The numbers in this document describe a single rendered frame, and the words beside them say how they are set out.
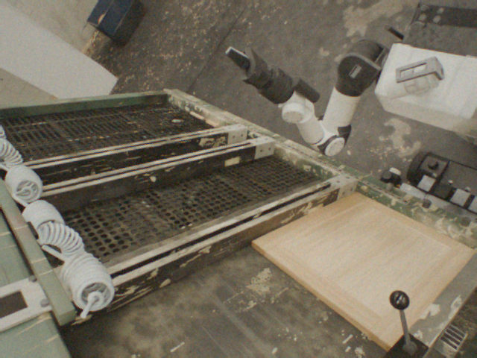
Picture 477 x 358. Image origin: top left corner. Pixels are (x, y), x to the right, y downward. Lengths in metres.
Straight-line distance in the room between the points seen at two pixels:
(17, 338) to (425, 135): 2.26
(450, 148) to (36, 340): 2.04
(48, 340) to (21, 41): 3.99
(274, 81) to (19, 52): 3.79
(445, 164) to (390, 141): 0.46
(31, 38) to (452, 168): 4.04
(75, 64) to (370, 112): 3.37
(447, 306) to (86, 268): 0.81
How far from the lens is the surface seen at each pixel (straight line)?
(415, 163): 2.18
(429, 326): 0.94
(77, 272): 0.66
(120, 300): 0.85
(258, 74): 0.93
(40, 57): 4.57
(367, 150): 2.49
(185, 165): 1.33
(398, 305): 0.78
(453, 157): 2.21
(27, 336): 0.73
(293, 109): 1.02
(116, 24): 5.10
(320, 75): 2.93
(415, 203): 1.41
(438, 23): 1.07
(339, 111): 1.20
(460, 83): 1.02
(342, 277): 0.99
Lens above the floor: 2.21
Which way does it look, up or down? 51 degrees down
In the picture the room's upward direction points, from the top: 59 degrees counter-clockwise
